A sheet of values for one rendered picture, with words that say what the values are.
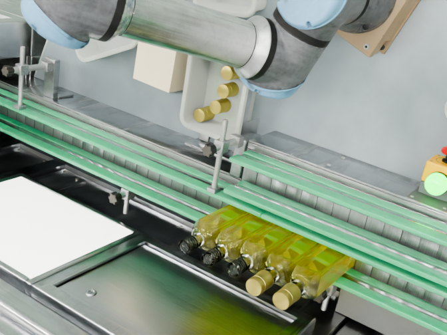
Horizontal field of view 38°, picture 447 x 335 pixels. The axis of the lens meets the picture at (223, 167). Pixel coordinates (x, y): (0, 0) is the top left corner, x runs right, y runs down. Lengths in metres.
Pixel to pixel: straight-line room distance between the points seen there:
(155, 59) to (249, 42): 0.54
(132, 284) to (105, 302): 0.09
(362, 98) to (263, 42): 0.37
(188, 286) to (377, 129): 0.53
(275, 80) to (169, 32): 0.23
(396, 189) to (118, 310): 0.60
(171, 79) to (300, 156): 0.40
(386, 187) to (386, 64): 0.26
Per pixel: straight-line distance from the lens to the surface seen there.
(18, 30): 2.04
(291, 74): 1.21
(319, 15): 1.14
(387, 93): 1.44
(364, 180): 1.37
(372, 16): 1.29
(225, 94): 1.55
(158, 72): 1.65
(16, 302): 1.33
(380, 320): 1.45
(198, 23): 1.10
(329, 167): 1.39
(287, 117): 1.55
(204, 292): 1.40
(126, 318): 1.29
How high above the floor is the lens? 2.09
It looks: 53 degrees down
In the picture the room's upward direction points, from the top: 112 degrees counter-clockwise
